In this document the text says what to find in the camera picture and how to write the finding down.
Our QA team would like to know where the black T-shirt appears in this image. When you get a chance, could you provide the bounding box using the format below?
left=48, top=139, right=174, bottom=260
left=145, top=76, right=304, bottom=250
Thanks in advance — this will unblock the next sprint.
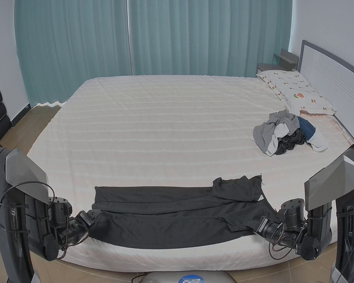
left=88, top=174, right=279, bottom=250

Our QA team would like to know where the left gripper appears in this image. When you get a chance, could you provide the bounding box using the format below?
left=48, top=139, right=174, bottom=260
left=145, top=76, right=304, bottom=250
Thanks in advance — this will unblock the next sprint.
left=68, top=209, right=104, bottom=242

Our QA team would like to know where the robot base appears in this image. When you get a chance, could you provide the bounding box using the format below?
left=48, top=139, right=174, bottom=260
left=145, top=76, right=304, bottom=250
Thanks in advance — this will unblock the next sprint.
left=137, top=271, right=236, bottom=283

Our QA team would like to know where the blue-green curtain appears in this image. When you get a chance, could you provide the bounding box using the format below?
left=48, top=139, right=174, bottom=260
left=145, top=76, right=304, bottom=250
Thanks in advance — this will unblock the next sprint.
left=14, top=0, right=133, bottom=107
left=127, top=0, right=292, bottom=78

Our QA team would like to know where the grey bedside table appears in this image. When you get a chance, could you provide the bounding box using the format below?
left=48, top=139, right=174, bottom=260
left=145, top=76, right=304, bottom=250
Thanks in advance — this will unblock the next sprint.
left=257, top=48, right=299, bottom=71

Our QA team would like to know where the pile of clothes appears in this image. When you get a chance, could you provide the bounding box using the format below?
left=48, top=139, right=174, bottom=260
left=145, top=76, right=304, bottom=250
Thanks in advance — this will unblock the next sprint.
left=253, top=110, right=328, bottom=156

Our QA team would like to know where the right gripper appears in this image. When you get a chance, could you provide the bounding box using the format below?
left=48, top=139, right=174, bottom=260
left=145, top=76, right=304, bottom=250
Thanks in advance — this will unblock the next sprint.
left=253, top=216, right=284, bottom=239

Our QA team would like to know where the white printed pillow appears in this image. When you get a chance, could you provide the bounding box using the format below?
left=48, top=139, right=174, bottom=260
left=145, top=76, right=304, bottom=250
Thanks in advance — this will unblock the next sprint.
left=256, top=69, right=337, bottom=115

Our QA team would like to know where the bed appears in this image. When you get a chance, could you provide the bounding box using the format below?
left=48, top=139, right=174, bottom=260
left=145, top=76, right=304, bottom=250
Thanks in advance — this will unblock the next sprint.
left=27, top=40, right=354, bottom=275

